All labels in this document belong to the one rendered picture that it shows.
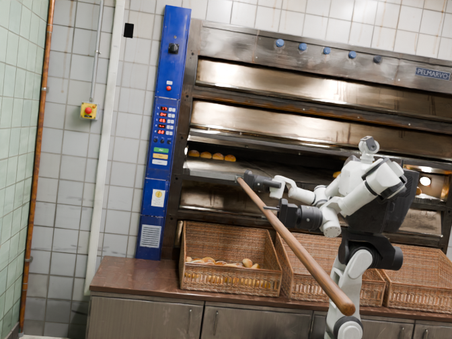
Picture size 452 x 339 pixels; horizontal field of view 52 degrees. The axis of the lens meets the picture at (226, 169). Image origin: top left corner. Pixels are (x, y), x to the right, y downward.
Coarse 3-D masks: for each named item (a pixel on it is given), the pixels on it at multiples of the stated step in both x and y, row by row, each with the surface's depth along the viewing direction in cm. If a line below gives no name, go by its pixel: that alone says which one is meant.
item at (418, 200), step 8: (184, 168) 291; (200, 176) 292; (296, 184) 300; (304, 184) 300; (312, 184) 301; (320, 184) 307; (416, 200) 310; (424, 200) 311; (432, 200) 312; (440, 200) 312
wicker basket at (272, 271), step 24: (192, 240) 291; (216, 240) 293; (240, 240) 295; (264, 240) 297; (192, 264) 248; (264, 264) 292; (192, 288) 249; (216, 288) 251; (240, 288) 253; (264, 288) 254
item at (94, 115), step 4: (84, 104) 272; (88, 104) 273; (92, 104) 273; (96, 104) 273; (84, 108) 273; (92, 108) 273; (96, 108) 273; (80, 112) 273; (84, 112) 273; (92, 112) 273; (96, 112) 274; (80, 116) 273; (84, 116) 273; (88, 116) 273; (92, 116) 274; (96, 116) 274
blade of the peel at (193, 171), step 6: (192, 168) 294; (192, 174) 263; (198, 174) 263; (204, 174) 263; (210, 174) 264; (216, 174) 264; (222, 174) 264; (228, 174) 288; (234, 174) 292; (240, 174) 297
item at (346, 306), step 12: (240, 180) 246; (252, 192) 208; (264, 204) 181; (276, 228) 148; (288, 240) 133; (300, 252) 120; (312, 264) 110; (324, 276) 102; (324, 288) 98; (336, 288) 95; (336, 300) 91; (348, 300) 89; (348, 312) 88
